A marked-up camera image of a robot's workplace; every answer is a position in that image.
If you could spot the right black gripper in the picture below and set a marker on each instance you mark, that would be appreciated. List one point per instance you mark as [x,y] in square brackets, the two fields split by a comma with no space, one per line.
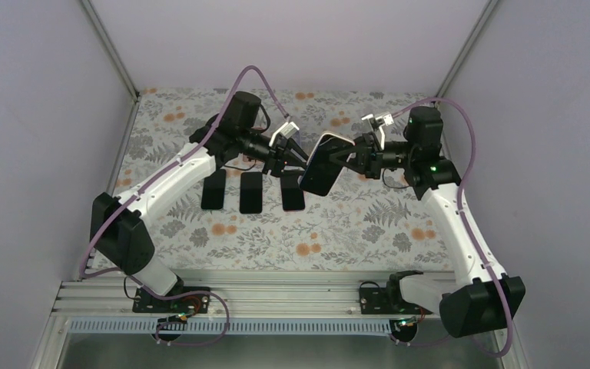
[366,156]

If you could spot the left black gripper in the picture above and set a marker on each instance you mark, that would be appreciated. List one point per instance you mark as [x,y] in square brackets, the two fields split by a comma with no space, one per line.
[280,149]

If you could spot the black phone from pink case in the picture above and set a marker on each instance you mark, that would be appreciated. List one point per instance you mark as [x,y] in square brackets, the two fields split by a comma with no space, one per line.
[251,193]

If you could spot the beige phone case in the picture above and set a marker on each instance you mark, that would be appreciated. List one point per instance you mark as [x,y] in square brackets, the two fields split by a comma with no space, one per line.
[330,141]

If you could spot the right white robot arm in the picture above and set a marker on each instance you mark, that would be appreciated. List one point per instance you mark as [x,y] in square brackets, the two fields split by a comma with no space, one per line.
[485,298]

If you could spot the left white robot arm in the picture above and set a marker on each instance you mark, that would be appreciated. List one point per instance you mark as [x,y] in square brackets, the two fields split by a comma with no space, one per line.
[119,224]

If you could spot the floral table mat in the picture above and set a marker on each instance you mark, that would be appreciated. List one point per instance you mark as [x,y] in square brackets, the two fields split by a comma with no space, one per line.
[362,224]

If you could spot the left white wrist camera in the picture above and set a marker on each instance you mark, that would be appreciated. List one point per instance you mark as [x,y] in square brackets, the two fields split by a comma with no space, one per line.
[286,130]

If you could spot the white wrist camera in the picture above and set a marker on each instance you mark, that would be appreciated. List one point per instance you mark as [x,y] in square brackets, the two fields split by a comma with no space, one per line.
[378,122]
[286,130]

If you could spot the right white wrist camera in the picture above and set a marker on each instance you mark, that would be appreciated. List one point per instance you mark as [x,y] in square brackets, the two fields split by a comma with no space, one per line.
[378,122]

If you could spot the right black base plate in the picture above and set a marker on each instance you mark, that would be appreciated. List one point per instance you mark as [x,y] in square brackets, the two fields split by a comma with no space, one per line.
[374,300]

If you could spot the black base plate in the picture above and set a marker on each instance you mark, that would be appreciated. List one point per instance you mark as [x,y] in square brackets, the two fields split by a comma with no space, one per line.
[195,303]
[374,300]

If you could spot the grey slotted cable duct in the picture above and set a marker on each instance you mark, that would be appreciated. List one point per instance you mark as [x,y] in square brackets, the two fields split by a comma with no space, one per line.
[212,326]

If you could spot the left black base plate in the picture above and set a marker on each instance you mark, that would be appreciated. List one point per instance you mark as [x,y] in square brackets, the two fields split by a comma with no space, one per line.
[195,303]

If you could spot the aluminium rail frame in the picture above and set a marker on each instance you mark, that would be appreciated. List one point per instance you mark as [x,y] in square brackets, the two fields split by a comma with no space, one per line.
[251,294]

